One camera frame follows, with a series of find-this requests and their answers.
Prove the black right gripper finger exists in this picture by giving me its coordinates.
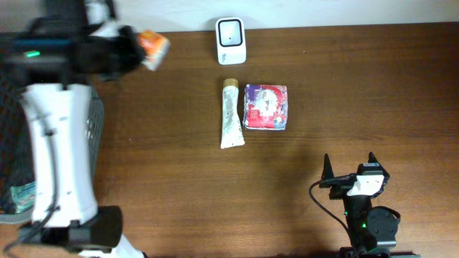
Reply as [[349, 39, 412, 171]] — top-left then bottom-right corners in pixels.
[[368, 152, 379, 163], [321, 153, 334, 180]]

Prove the orange tissue packet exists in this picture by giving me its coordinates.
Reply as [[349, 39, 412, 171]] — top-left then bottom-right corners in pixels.
[[138, 30, 171, 71]]

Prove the red purple tissue pack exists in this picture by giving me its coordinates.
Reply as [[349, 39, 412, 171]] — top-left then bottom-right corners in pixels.
[[242, 84, 288, 130]]

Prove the white cream tube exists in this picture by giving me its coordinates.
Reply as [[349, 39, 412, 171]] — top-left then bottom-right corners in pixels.
[[220, 78, 245, 149]]

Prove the green wet wipes pack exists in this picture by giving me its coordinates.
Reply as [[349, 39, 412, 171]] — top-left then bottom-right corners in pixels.
[[10, 182, 35, 214]]

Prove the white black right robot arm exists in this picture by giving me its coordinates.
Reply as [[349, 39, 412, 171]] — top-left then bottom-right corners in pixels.
[[309, 153, 419, 258]]

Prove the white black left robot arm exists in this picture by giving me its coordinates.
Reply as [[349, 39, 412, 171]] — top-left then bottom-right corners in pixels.
[[3, 1, 145, 257]]

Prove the white barcode scanner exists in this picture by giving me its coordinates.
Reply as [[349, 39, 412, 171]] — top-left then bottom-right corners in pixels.
[[215, 17, 247, 65]]

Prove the grey plastic basket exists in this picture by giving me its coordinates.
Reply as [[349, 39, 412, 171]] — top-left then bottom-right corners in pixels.
[[1, 83, 104, 227]]

